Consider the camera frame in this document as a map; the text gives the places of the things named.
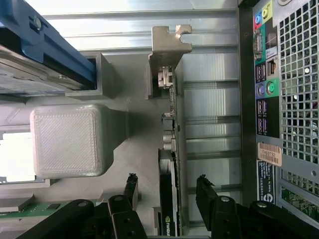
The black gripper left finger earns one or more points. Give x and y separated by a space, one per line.
124 219

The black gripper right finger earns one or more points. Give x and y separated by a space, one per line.
224 219

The green RAM stick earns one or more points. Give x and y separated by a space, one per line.
45 207

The grey printed parts rack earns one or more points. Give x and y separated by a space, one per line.
72 139

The open black PC case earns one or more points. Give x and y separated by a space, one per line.
299 74

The hard disk with blue caddy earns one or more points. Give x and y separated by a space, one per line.
49 42

